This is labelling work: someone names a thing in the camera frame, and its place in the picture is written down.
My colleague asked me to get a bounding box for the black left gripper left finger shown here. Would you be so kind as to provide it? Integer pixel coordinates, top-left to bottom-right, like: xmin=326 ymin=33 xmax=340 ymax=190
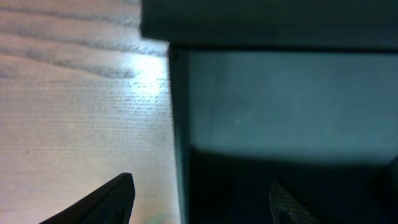
xmin=40 ymin=172 xmax=135 ymax=224

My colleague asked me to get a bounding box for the black gift box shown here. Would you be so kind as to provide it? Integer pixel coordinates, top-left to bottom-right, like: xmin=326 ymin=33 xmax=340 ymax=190
xmin=140 ymin=0 xmax=397 ymax=223

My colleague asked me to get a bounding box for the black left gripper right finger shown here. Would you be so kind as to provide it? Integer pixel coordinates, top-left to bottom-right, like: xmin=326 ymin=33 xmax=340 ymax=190
xmin=269 ymin=180 xmax=320 ymax=224

